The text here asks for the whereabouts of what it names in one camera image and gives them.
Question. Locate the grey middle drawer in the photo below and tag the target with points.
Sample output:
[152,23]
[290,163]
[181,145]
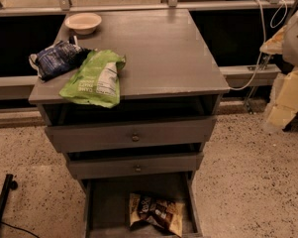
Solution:
[135,166]

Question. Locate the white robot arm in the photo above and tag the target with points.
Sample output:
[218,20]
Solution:
[290,43]

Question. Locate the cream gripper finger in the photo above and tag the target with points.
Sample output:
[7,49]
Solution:
[283,105]
[274,45]

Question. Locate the brown chip bag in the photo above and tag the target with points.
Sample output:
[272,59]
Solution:
[166,214]

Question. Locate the grey wooden drawer cabinet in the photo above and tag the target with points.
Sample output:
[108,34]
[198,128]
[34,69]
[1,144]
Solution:
[169,74]

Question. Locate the black stand leg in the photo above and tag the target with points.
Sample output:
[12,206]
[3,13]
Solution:
[8,185]

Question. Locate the white bowl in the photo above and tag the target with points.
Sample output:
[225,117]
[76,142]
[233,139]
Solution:
[83,23]

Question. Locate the grey top drawer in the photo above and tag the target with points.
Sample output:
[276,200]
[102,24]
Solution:
[122,135]

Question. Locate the green chip bag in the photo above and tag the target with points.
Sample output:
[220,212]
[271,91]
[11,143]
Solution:
[97,80]

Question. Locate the blue chip bag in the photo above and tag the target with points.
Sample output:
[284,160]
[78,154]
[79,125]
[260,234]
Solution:
[57,59]

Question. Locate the grey open bottom drawer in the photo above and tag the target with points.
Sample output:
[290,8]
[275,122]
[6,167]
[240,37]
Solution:
[107,206]

